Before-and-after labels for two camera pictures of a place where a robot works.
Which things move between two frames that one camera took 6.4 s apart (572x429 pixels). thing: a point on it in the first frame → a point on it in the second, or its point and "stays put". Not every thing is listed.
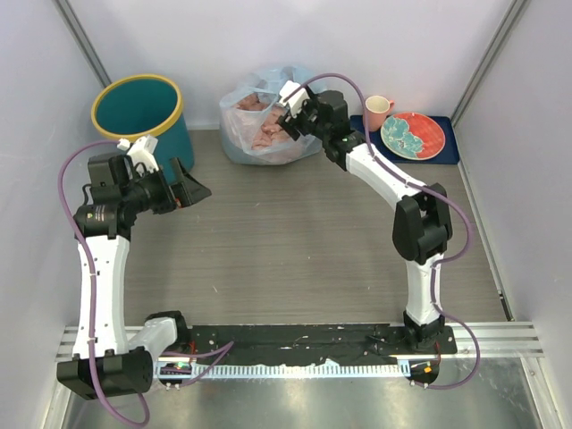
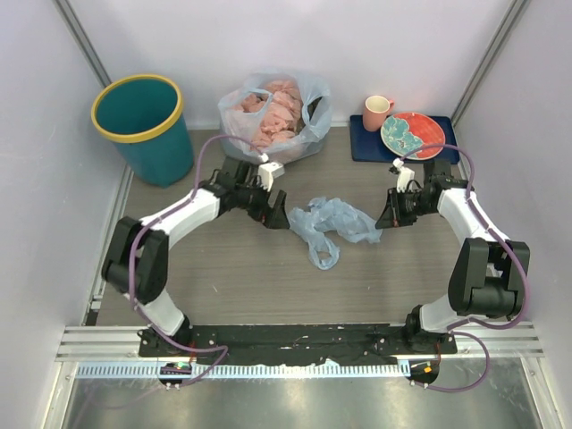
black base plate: (213, 343) stays put
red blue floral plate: (413, 136) stays put
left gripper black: (192, 191) → (275, 218)
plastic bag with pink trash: (249, 132) stays put
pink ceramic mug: (378, 108) stays put
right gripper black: (289, 129) → (393, 206)
